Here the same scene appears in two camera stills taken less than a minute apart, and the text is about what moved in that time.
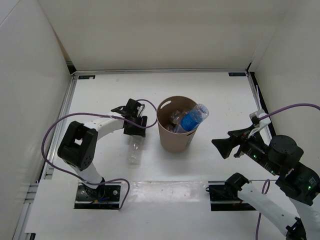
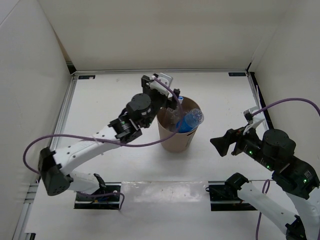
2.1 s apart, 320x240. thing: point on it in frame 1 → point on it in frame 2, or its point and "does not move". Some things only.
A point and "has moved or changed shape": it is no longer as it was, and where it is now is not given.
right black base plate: (224, 198) does not move
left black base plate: (105, 196) does not move
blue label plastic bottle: (190, 121) has moved or changed shape
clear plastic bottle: (134, 150) → (172, 117)
